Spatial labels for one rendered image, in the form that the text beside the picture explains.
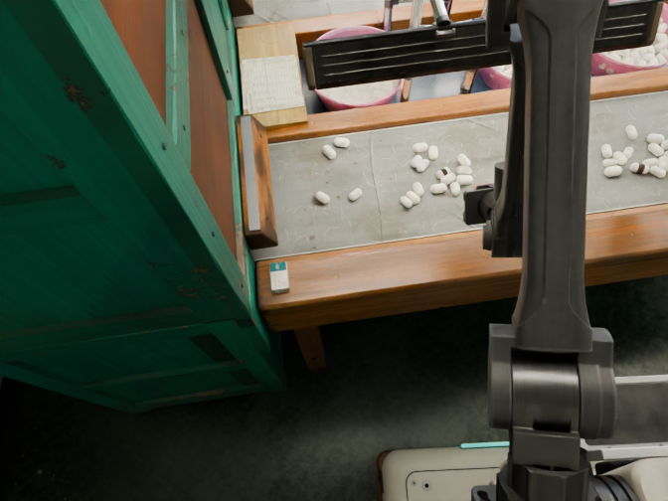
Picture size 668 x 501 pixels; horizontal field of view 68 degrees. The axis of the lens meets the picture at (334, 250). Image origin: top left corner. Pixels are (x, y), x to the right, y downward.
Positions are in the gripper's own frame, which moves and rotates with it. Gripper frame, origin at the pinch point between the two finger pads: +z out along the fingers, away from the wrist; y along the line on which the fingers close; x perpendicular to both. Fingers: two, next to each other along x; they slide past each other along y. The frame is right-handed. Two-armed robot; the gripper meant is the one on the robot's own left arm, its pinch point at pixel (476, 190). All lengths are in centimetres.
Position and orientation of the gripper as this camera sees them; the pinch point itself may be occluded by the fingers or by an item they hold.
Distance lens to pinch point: 104.0
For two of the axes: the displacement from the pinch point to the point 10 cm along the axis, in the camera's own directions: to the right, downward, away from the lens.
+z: -0.8, -4.1, 9.1
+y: -9.9, 1.4, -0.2
